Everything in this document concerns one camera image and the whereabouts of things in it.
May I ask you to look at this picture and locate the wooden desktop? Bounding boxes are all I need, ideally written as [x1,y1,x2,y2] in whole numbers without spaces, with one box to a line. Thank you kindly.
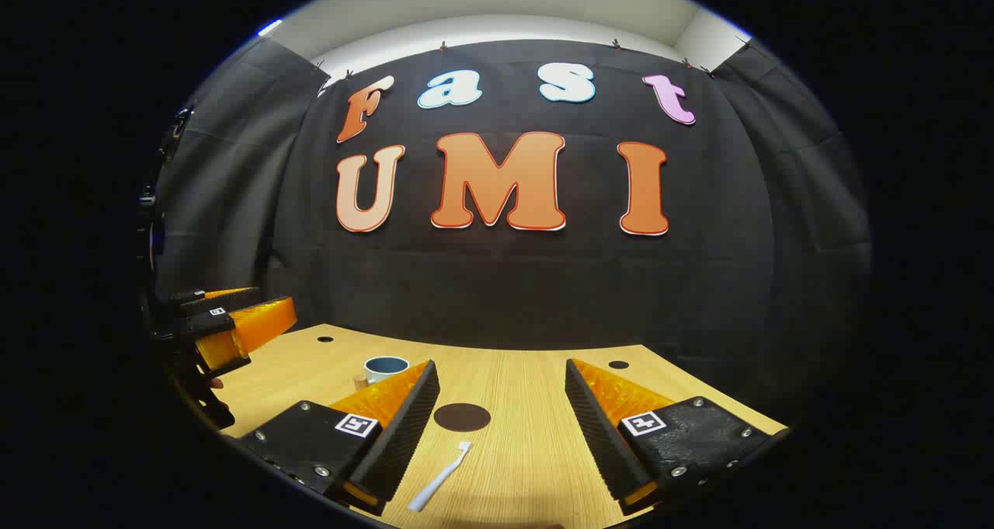
[210,324,789,529]

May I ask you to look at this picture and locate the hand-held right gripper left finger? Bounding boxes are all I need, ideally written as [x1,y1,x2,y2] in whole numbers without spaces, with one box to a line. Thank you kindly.
[237,360,440,517]

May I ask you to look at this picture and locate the pale green cup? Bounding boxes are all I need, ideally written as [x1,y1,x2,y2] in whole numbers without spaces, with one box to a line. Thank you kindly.
[353,356,411,392]

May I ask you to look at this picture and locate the round dark brown coaster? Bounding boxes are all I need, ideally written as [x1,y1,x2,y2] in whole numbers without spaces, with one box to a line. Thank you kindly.
[433,403,492,433]

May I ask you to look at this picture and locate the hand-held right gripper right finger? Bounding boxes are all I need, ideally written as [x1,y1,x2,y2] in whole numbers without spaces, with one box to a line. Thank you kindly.
[565,358,791,516]

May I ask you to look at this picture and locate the white toothbrush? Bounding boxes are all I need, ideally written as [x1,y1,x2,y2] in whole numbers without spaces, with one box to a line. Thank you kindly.
[407,440,473,513]

